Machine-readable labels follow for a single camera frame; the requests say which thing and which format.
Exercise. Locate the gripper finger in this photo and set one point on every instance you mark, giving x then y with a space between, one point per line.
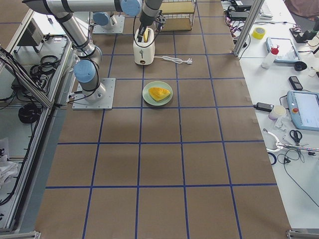
140 33

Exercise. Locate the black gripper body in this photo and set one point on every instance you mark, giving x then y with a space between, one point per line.
144 20

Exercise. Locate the white two-slot toaster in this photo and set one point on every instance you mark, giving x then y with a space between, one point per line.
144 52

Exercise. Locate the yellow bread slice in toaster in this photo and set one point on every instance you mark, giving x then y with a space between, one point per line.
146 35

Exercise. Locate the light green plate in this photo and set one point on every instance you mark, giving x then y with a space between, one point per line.
148 99

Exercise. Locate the golden triangular pastry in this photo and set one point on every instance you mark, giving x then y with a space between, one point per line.
158 93

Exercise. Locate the yellow tape roll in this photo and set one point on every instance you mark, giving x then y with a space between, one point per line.
258 33

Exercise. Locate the white bottle red cap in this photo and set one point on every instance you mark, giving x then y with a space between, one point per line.
270 58

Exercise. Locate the black power adapter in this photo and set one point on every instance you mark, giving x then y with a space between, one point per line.
263 107

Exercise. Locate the white round container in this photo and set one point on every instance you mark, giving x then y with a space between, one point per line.
277 112

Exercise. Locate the blue teach pendant tablet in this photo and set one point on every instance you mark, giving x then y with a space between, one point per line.
304 109

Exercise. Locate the black scissors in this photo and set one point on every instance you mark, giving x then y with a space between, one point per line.
296 136

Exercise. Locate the wire basket with wooden shelf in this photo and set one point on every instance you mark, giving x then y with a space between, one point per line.
179 14

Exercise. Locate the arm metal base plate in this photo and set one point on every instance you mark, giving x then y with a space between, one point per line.
118 29
102 98

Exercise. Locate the aluminium frame post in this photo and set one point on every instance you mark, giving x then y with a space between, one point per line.
256 6

